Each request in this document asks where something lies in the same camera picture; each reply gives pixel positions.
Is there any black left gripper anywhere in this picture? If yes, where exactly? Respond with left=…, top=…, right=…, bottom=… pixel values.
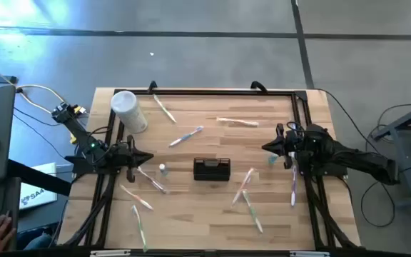
left=109, top=134, right=154, bottom=183

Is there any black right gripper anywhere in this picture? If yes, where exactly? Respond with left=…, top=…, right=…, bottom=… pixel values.
left=261, top=123, right=305, bottom=170

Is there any purple toothbrush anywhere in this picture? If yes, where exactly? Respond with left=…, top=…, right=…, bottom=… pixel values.
left=136, top=166, right=170, bottom=195

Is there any blue toothbrush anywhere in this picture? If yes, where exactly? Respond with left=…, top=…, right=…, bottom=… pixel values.
left=168, top=125, right=205, bottom=148
left=290, top=164, right=298, bottom=207

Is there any green toothbrush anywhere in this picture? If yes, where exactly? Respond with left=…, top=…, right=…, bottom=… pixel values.
left=241, top=189, right=264, bottom=234
left=131, top=204, right=149, bottom=253
left=153, top=94, right=177, bottom=124

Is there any white wipes canister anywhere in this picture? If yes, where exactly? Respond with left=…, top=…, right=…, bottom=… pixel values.
left=110, top=90, right=148, bottom=134

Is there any black desk beam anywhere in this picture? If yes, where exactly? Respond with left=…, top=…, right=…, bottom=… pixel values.
left=7, top=158, right=73, bottom=197

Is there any white printed cardboard box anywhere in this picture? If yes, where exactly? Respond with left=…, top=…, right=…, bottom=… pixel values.
left=19, top=162, right=59, bottom=211

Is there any blue-grey metal table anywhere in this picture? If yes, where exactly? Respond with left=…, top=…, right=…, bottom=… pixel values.
left=372, top=98, right=411, bottom=210

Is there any black wire toothbrush holder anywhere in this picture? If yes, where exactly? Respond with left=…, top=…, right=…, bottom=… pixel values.
left=193, top=157, right=232, bottom=181

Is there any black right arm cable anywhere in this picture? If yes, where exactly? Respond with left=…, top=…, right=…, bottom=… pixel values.
left=314, top=87, right=411, bottom=228

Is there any black aluminium table frame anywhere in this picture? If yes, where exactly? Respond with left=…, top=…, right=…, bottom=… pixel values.
left=62, top=88, right=362, bottom=251

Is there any white metal bracket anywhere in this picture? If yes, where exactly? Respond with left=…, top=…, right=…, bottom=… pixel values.
left=290, top=250, right=330, bottom=257
left=90, top=249, right=131, bottom=257

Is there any thin black floor cable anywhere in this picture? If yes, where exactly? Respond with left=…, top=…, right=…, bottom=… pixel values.
left=12, top=106, right=67, bottom=158

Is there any yellow floor cable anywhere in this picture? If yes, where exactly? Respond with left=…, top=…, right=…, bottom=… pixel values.
left=0, top=59, right=87, bottom=115

